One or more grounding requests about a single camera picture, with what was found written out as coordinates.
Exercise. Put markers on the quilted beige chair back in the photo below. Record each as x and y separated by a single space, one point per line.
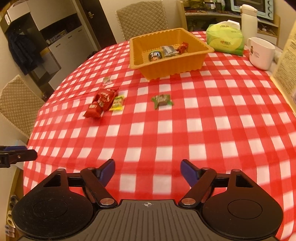
141 20

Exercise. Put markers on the grey snack packet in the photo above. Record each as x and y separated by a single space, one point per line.
168 50

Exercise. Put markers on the orange plastic tray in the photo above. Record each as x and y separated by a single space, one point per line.
166 69

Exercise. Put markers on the small red candy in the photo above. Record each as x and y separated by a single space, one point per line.
182 47

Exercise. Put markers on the light blue toaster oven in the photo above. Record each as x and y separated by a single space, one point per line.
252 8

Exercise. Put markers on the white thermos bottle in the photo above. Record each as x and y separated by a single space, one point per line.
249 25

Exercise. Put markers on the white cabinet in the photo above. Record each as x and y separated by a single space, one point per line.
67 46

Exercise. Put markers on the brown cube snack clear wrapper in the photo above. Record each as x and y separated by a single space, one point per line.
107 80

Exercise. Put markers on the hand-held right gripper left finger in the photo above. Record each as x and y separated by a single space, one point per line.
107 171

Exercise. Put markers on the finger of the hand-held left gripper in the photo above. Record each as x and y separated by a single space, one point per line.
23 155
16 148

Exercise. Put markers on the dark hanging jacket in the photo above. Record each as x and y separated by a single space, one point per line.
23 53

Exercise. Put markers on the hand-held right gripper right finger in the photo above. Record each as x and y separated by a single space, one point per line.
188 172

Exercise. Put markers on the dark snack packet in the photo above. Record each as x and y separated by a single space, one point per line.
155 56

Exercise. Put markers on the green tissue pack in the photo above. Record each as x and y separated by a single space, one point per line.
224 39

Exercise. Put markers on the yellow green candy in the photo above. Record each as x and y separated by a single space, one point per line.
117 103

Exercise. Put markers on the green brown candy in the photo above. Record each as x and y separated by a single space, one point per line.
161 100

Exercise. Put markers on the wooden shelf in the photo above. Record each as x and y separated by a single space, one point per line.
208 16

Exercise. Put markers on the red checkered tablecloth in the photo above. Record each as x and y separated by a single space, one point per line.
185 129

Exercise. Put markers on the sunflower seed bag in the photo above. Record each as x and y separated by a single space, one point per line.
286 69

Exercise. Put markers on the white mug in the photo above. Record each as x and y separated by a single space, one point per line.
261 54

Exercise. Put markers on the white cardboard box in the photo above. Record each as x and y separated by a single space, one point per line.
18 12

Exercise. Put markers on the dark wooden door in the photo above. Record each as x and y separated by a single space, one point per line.
101 25

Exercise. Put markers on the red snack packet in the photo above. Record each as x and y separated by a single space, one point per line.
106 97
93 110

